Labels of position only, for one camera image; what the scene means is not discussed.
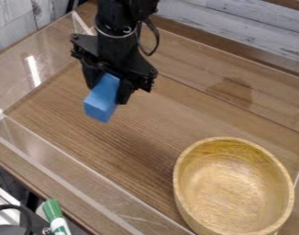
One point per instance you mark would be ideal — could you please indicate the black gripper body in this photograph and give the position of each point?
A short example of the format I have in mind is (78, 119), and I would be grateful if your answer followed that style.
(122, 54)

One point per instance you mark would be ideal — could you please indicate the blue rectangular block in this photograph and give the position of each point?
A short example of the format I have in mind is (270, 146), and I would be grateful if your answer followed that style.
(99, 104)

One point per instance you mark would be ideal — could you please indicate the brown wooden bowl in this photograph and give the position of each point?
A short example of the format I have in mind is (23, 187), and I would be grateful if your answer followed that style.
(233, 188)

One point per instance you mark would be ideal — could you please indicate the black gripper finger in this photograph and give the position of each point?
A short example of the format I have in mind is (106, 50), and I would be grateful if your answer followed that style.
(93, 72)
(125, 91)

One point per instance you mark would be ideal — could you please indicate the clear acrylic tray wall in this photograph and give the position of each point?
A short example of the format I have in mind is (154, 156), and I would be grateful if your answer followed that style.
(95, 202)

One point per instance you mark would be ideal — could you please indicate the green and white marker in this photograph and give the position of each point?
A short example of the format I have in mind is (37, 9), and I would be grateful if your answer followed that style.
(55, 217)

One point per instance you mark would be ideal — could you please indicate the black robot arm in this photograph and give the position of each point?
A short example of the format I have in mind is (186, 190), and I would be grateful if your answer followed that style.
(118, 18)

